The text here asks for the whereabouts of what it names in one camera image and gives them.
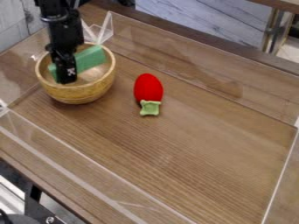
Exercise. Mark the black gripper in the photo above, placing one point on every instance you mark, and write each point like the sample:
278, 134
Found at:
66, 36

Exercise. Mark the green block stick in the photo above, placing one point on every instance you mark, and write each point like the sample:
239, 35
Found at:
88, 58

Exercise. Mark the clear acrylic corner bracket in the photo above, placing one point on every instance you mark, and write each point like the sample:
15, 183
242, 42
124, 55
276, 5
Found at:
99, 33

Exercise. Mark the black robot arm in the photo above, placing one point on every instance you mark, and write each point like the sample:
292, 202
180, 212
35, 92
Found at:
54, 7

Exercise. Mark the brown wooden bowl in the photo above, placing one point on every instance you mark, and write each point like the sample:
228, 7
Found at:
92, 84

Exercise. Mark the metal table leg background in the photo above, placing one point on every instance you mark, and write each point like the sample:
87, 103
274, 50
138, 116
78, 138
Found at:
276, 30

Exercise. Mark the red plush strawberry toy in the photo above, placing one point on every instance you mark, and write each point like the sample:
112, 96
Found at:
148, 92

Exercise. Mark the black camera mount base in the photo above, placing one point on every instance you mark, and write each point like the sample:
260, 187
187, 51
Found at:
20, 209

